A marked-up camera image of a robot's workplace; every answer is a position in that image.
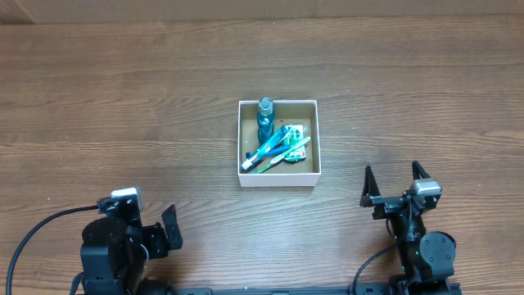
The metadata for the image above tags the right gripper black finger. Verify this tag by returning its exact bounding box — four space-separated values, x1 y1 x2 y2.
361 166 381 197
412 161 431 180

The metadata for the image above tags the green white toothbrush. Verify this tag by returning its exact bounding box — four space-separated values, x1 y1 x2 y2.
253 137 311 174

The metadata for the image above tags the blue disposable razor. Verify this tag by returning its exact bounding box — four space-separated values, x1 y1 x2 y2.
255 145 291 159

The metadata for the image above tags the Colgate toothpaste tube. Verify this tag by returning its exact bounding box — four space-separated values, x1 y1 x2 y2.
241 125 289 170

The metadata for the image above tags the blue mouthwash bottle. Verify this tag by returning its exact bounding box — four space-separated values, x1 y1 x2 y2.
257 98 275 145

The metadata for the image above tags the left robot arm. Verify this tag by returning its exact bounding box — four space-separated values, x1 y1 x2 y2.
70 204 183 295

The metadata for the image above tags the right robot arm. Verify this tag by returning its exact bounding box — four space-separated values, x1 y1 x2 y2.
351 161 462 295

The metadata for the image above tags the white cardboard box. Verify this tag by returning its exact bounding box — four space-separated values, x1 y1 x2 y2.
237 100 322 187

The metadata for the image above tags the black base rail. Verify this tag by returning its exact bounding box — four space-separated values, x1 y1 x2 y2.
136 280 463 295

